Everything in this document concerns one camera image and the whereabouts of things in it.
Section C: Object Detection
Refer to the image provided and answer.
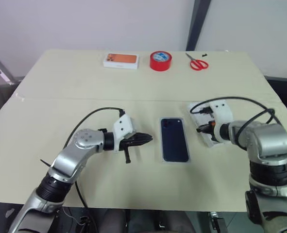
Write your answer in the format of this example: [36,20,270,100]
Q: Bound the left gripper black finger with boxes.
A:
[124,146,132,164]
[135,132,154,146]

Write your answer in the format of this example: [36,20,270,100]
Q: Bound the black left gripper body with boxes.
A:
[119,135,139,150]

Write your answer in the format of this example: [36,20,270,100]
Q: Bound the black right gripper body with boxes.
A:
[205,106,216,131]

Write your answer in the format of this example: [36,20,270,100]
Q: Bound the dark blue smartphone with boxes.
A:
[160,117,190,163]

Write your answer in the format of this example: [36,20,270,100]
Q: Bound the white box with orange print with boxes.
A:
[103,53,140,71]

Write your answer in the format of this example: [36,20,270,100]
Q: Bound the red tape roll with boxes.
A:
[149,50,173,72]

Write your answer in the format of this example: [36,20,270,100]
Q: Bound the black metal clamp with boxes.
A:
[208,211,229,233]

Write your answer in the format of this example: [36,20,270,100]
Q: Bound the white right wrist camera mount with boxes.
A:
[210,99,233,146]

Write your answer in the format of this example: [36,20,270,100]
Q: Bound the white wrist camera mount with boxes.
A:
[113,115,136,153]
[210,99,233,146]

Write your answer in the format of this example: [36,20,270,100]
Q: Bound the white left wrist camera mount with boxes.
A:
[113,115,136,153]

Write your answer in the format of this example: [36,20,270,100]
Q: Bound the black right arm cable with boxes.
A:
[189,96,280,146]

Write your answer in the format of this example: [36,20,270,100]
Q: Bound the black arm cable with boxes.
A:
[189,96,280,146]
[62,106,126,209]

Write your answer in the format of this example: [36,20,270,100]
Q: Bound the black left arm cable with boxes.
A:
[62,106,126,209]

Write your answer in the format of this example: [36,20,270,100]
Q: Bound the red handled scissors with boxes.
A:
[185,52,209,71]

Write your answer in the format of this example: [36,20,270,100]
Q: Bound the thin wire bundle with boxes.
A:
[62,207,92,228]

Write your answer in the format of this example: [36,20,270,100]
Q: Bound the black cable tie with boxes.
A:
[39,158,53,168]

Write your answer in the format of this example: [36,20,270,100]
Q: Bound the dark grey upright post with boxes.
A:
[185,0,212,51]

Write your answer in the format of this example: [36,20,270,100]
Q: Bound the dark grey slanted frame bar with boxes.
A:
[0,46,19,85]

